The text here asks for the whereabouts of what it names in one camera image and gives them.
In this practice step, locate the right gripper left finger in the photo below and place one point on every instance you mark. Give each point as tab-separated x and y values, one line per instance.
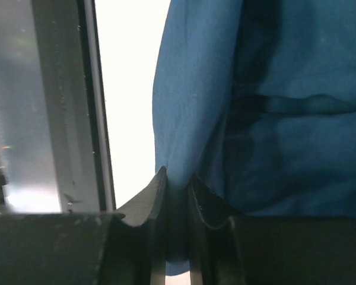
127	246

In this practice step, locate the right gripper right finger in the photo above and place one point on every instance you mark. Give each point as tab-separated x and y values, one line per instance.
228	247

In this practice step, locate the blue t shirt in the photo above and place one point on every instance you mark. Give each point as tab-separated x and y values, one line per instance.
258	98

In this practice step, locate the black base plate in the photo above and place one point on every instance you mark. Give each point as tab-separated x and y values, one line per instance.
70	64

